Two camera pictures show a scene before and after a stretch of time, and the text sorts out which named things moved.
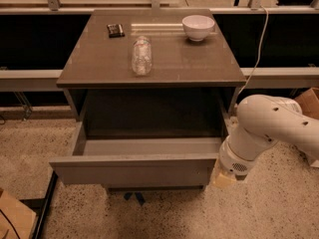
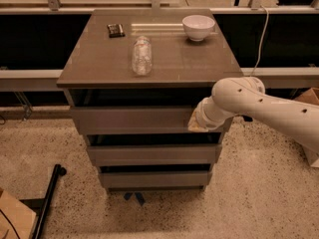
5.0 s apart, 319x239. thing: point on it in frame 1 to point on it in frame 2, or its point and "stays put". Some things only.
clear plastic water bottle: [142, 56] stays put
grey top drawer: [158, 161] to [140, 120]
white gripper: [233, 162] to [203, 118]
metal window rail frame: [252, 77] stays put
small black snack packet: [115, 30] stays put
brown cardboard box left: [17, 221] stays put
